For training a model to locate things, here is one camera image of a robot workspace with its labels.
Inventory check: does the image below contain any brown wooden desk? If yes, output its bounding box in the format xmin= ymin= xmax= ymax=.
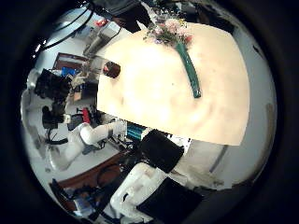
xmin=57 ymin=152 xmax=129 ymax=195

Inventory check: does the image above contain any blue control box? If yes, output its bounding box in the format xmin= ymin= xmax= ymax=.
xmin=125 ymin=122 xmax=148 ymax=143

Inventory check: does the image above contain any black equipment on stand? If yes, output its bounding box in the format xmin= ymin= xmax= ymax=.
xmin=33 ymin=68 xmax=73 ymax=147

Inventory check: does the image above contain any grey box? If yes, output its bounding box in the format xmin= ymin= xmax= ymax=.
xmin=83 ymin=21 xmax=122 ymax=59

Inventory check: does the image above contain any red small item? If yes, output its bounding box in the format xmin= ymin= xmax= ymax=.
xmin=94 ymin=18 xmax=110 ymax=28

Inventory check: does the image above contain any thin black cable bundle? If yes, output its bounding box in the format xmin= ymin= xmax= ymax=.
xmin=38 ymin=1 xmax=96 ymax=52

